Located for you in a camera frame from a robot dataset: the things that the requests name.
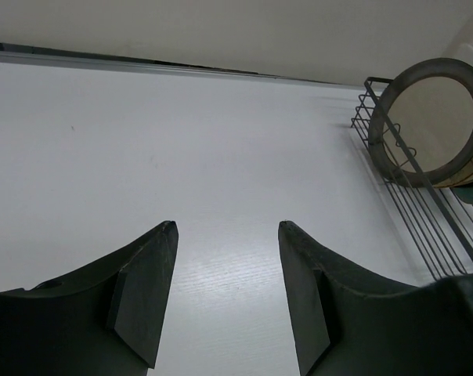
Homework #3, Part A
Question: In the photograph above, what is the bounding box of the black wire dish rack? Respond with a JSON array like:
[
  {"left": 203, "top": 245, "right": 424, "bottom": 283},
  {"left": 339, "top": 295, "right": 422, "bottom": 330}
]
[{"left": 350, "top": 77, "right": 473, "bottom": 282}]

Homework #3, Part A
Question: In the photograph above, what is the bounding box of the grey rim cream plate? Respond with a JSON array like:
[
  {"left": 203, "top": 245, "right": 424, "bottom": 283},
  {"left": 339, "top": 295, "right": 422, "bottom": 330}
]
[{"left": 369, "top": 58, "right": 473, "bottom": 187}]

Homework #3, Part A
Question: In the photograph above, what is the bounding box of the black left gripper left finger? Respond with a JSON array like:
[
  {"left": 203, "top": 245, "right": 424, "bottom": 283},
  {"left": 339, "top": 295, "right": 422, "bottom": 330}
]
[{"left": 0, "top": 221, "right": 179, "bottom": 375}]

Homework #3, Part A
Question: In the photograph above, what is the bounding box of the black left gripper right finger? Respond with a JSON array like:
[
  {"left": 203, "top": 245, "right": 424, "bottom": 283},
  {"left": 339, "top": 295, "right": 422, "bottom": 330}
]
[{"left": 278, "top": 221, "right": 473, "bottom": 375}]

